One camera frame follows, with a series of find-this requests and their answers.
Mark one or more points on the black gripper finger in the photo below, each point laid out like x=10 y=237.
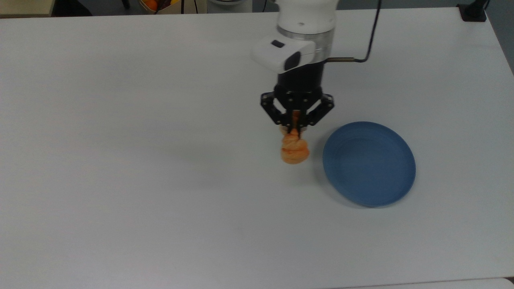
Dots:
x=274 y=110
x=319 y=110

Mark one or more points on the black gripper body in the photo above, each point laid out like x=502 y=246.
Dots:
x=300 y=86

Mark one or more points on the orange shrimp toy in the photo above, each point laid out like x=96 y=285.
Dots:
x=295 y=150

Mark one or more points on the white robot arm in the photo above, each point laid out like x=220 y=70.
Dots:
x=305 y=24

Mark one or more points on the blue round plate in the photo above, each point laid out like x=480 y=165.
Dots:
x=369 y=164

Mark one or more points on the box of orange fruit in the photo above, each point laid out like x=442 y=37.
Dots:
x=158 y=5

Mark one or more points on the black stand base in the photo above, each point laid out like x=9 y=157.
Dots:
x=473 y=11

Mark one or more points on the beige board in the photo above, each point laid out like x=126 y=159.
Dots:
x=26 y=7

